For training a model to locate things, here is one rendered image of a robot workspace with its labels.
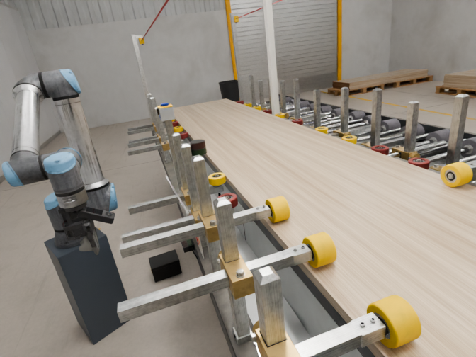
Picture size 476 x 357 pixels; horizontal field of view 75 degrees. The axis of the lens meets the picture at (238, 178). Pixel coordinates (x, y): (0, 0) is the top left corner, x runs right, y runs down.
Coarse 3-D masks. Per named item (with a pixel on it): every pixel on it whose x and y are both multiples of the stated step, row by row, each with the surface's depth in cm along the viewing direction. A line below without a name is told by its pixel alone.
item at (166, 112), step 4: (160, 108) 154; (164, 108) 155; (168, 108) 155; (172, 108) 156; (160, 112) 155; (164, 112) 155; (168, 112) 156; (172, 112) 156; (160, 116) 156; (164, 116) 156; (168, 116) 156; (172, 116) 157; (164, 120) 157
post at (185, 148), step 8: (184, 144) 114; (184, 152) 115; (184, 160) 116; (184, 168) 118; (192, 168) 117; (192, 176) 119; (192, 184) 120; (192, 192) 121; (192, 200) 122; (192, 208) 126; (200, 240) 129
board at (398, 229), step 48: (240, 144) 190; (288, 144) 179; (336, 144) 168; (240, 192) 128; (288, 192) 122; (336, 192) 117; (384, 192) 113; (432, 192) 108; (288, 240) 93; (336, 240) 90; (384, 240) 87; (432, 240) 84; (336, 288) 73; (384, 288) 71; (432, 288) 69; (432, 336) 59
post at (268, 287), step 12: (264, 276) 49; (276, 276) 49; (264, 288) 48; (276, 288) 49; (264, 300) 49; (276, 300) 50; (264, 312) 50; (276, 312) 51; (264, 324) 51; (276, 324) 52; (264, 336) 54; (276, 336) 53
